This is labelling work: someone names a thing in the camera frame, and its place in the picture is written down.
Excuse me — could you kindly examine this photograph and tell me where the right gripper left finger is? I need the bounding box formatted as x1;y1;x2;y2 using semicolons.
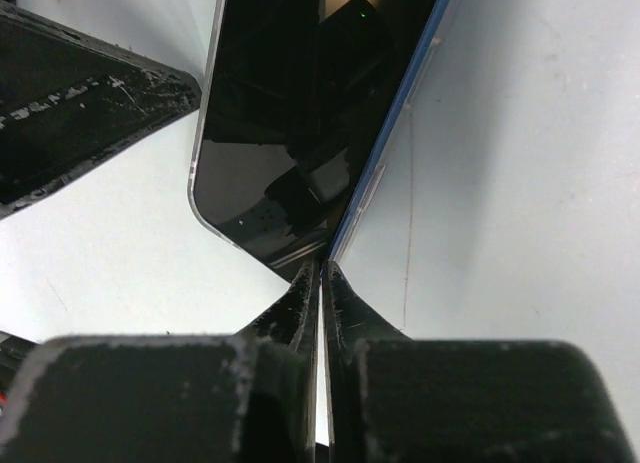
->
1;263;320;462

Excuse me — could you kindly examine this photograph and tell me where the dark blue smartphone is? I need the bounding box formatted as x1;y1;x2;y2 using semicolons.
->
192;0;459;283

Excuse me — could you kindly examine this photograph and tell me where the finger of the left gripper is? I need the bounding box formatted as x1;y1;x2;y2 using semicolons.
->
1;2;201;217

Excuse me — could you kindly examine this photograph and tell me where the clear phone case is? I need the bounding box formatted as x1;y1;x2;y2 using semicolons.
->
186;0;471;284

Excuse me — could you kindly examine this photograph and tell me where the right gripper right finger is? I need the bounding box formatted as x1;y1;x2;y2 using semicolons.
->
322;261;635;462

